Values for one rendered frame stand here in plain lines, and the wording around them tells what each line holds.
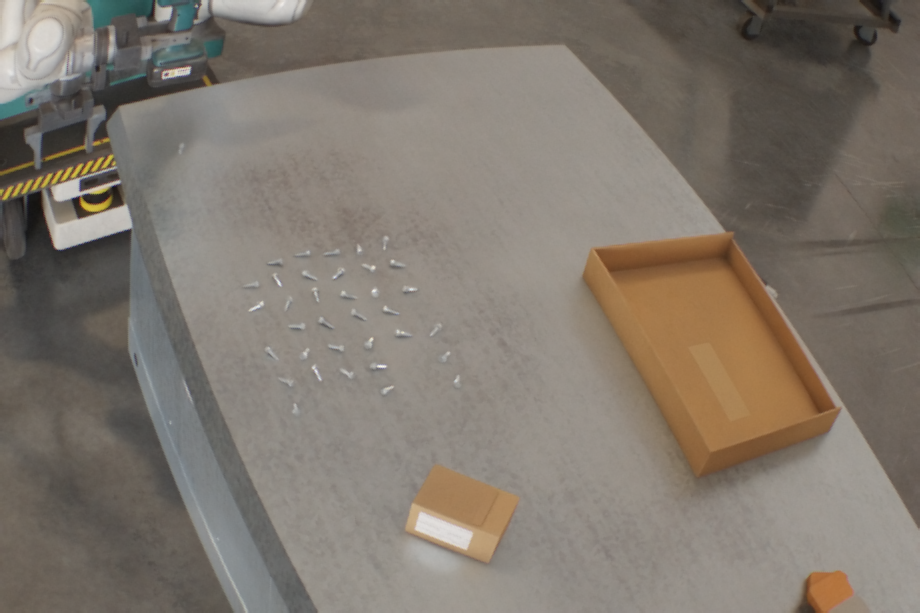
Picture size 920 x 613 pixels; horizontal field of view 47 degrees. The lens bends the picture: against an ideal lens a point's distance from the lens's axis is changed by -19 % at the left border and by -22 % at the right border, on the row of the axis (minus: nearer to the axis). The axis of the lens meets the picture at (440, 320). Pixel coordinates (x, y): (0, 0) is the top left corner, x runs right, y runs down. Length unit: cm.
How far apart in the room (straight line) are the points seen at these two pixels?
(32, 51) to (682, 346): 116
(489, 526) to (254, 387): 39
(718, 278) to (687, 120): 168
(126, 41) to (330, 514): 90
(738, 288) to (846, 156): 198
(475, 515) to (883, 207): 255
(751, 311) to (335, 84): 86
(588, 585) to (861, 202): 242
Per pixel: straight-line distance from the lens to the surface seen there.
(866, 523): 187
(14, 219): 278
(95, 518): 237
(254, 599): 206
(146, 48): 206
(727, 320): 203
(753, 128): 387
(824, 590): 170
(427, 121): 224
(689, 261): 211
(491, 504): 158
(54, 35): 186
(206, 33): 274
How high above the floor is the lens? 194
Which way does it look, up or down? 44 degrees down
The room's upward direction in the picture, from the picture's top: 14 degrees clockwise
